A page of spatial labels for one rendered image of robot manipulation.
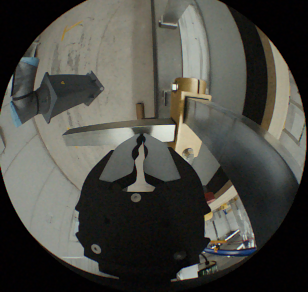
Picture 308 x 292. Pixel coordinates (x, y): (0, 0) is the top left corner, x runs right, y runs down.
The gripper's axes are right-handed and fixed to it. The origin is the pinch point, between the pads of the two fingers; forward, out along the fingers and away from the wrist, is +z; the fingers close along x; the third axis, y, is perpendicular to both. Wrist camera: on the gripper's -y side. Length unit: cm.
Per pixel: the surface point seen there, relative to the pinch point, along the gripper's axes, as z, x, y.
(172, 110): 3.3, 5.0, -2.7
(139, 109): 77, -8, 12
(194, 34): 22.1, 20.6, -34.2
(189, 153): -0.9, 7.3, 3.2
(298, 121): -56, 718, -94
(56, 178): 50, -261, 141
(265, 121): -3.6, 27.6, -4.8
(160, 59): 14.1, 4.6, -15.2
